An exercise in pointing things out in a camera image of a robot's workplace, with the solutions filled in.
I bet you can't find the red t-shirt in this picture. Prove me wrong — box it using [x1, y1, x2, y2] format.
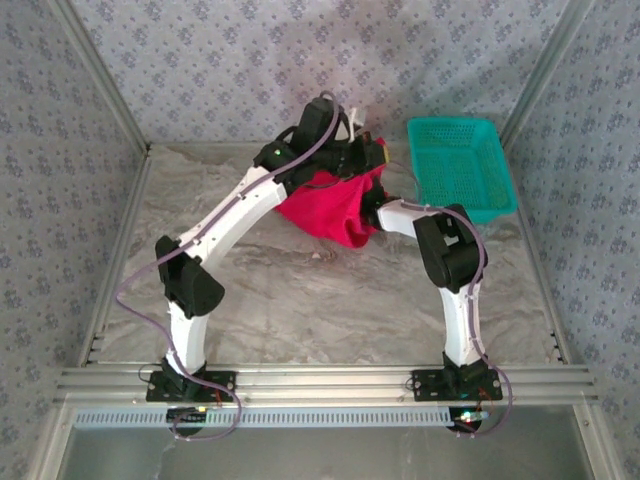
[273, 137, 389, 252]

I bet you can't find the black controller board with LED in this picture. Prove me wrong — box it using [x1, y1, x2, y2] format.
[448, 407, 492, 435]
[166, 406, 210, 437]

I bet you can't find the teal plastic basket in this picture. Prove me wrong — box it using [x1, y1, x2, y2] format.
[406, 116, 519, 225]

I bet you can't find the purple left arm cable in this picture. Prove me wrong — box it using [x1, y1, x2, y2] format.
[114, 89, 351, 442]

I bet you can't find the grey slotted cable duct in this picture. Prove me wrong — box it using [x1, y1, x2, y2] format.
[73, 405, 454, 430]

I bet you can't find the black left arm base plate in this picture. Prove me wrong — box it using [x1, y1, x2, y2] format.
[145, 370, 237, 404]

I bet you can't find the aluminium frame post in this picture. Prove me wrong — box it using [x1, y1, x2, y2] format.
[498, 0, 597, 149]
[49, 0, 154, 156]

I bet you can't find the aluminium mounting rail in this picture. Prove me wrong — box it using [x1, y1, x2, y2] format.
[54, 365, 599, 404]

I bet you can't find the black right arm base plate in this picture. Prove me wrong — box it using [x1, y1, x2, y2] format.
[412, 368, 504, 402]

